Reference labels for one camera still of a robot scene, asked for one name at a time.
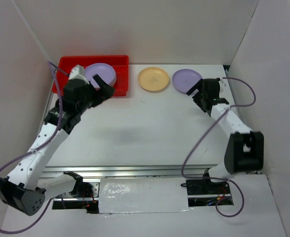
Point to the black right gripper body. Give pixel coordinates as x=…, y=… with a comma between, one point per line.
x=198, y=98

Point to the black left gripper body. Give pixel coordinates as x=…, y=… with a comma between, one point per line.
x=93, y=96

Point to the purple plate back row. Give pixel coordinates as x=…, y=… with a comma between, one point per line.
x=185, y=79

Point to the yellow plate back row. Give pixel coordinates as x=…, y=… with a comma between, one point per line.
x=153, y=79

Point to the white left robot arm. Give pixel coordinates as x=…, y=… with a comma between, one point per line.
x=22, y=188

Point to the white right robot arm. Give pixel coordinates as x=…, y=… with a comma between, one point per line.
x=245, y=148

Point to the red plastic bin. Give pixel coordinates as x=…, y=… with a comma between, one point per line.
x=120, y=63

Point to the white foil covered panel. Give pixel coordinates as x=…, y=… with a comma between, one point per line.
x=142, y=195

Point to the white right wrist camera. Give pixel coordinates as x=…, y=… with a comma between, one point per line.
x=222, y=85

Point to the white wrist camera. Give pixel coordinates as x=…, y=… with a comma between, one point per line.
x=222, y=85
x=77, y=72

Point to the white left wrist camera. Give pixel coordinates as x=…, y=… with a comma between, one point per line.
x=77, y=72

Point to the aluminium rail frame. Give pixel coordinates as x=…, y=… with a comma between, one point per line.
x=94, y=172

